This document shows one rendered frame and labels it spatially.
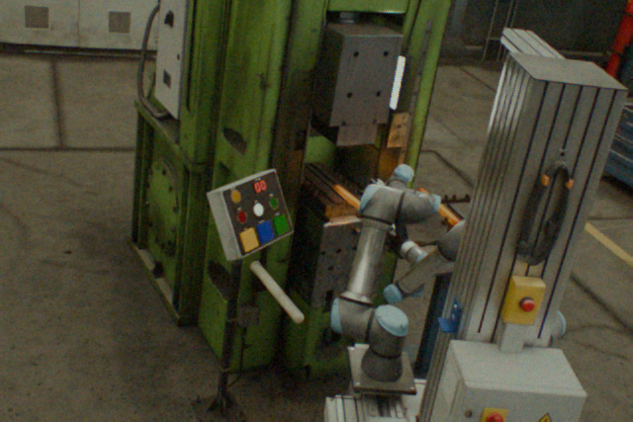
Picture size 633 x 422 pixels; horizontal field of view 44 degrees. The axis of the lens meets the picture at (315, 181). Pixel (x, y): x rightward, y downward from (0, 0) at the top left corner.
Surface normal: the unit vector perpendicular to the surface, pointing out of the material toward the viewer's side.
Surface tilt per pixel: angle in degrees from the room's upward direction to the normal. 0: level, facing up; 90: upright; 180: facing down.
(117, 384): 0
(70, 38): 90
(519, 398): 90
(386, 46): 90
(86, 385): 0
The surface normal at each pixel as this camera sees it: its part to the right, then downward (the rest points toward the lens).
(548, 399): 0.06, 0.42
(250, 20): -0.86, 0.07
